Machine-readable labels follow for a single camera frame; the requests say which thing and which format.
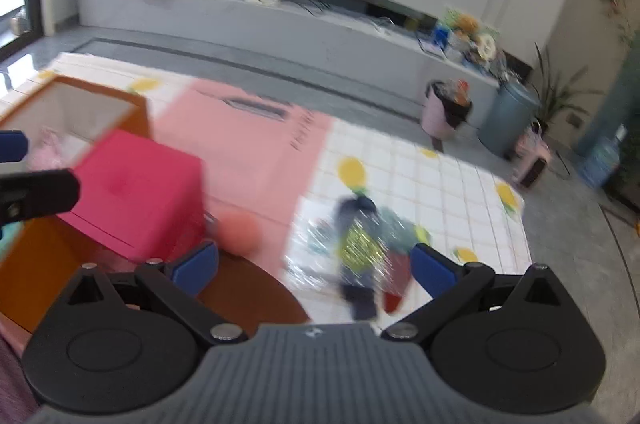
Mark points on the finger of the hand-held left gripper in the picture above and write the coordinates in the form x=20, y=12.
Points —
x=12, y=146
x=40, y=194

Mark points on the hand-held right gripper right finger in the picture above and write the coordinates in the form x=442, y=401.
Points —
x=432, y=269

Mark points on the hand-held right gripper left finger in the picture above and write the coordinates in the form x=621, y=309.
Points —
x=192, y=269

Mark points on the pink frilly cloth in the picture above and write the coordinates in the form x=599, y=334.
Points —
x=47, y=149

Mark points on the dark red cloth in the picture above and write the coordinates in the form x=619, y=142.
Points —
x=397, y=289

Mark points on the orange soft ball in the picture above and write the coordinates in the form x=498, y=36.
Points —
x=239, y=233

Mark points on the orange cardboard box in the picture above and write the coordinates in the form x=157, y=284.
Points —
x=40, y=264

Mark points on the red storage box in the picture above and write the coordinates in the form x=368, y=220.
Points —
x=135, y=189

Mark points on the round brown wooden table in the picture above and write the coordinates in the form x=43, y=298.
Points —
x=260, y=294

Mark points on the lemon print checkered cloth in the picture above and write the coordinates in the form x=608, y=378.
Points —
x=450, y=184

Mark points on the pink handbag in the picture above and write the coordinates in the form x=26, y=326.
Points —
x=534, y=156

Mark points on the pink trash bin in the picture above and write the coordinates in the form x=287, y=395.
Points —
x=442, y=114

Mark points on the grey trash bin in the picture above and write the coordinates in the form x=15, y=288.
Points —
x=507, y=119

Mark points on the purple fluffy blanket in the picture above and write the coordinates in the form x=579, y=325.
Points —
x=12, y=384

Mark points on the blue water jug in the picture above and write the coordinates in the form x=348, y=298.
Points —
x=602, y=161

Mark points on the long leaf floor plant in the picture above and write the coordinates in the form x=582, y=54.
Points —
x=555, y=94

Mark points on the grey drawer cabinet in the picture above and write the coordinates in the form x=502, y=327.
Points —
x=625, y=119

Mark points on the brown teddy bear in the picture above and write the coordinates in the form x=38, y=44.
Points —
x=466, y=25

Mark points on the white marble tv cabinet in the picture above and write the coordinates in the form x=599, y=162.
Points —
x=300, y=39

